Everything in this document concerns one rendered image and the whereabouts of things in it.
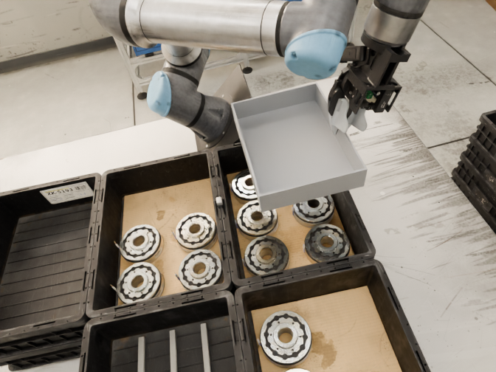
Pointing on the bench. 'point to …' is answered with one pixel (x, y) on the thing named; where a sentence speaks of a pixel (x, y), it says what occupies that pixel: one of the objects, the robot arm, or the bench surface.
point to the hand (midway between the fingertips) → (337, 126)
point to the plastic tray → (295, 147)
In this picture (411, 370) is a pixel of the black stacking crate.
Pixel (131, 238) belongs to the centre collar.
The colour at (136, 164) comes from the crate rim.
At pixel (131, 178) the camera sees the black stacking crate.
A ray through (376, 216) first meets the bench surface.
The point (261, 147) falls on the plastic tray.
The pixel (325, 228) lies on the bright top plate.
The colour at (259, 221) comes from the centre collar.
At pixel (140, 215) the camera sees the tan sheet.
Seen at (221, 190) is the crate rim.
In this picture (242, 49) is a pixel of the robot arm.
